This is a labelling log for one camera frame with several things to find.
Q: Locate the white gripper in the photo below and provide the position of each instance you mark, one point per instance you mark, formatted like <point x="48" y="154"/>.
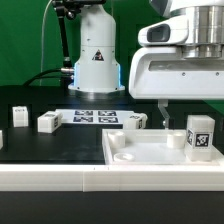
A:
<point x="162" y="73"/>

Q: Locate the white square tabletop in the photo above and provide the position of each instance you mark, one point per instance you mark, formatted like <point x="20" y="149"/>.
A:
<point x="152" y="147"/>

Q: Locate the black camera stand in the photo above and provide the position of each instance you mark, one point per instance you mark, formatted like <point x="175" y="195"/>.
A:
<point x="69" y="9"/>

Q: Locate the white U-shaped fence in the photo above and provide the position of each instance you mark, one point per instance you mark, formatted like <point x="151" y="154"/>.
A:
<point x="111" y="177"/>

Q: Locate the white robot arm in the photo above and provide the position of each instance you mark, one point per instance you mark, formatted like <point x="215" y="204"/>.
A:
<point x="194" y="26"/>

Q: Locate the white block left edge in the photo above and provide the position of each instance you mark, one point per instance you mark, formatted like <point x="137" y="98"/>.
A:
<point x="1" y="139"/>

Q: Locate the marker sheet with tags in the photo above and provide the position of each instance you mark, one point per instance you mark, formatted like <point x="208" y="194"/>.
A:
<point x="79" y="116"/>

